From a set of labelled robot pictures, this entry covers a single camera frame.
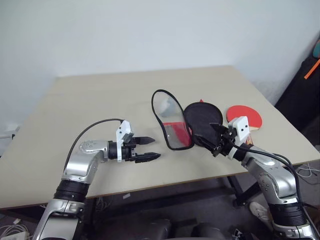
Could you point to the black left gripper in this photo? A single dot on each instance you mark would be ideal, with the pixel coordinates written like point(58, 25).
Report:
point(129, 153)

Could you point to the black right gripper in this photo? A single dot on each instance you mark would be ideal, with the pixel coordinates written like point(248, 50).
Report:
point(225, 143)

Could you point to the black paddle case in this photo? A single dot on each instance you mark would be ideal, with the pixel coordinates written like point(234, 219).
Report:
point(203, 120)

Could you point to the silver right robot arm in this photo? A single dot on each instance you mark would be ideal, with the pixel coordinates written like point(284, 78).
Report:
point(275, 180)

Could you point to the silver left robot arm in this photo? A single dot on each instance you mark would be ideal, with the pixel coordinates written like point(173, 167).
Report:
point(80, 162)

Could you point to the red table tennis paddle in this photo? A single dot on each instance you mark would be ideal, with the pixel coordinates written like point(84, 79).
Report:
point(252, 115)

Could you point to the white shoe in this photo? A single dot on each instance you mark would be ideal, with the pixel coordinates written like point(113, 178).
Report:
point(260, 212)

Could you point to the orange stick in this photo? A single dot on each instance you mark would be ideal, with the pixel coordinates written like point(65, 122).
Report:
point(311, 70)

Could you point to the teal round object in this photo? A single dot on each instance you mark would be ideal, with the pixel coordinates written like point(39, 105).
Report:
point(317, 48)

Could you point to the white power strip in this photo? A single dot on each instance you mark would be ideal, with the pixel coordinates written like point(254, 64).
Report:
point(13, 233)

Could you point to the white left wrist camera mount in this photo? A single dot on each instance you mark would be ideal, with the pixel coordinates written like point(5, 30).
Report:
point(124, 130)

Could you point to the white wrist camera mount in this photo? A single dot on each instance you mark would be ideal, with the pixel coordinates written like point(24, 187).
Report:
point(242, 127)
point(124, 130)

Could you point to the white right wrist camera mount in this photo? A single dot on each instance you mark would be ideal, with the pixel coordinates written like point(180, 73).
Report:
point(242, 127)

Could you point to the black table frame leg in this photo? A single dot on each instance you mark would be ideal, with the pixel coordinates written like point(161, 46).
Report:
point(241, 188)

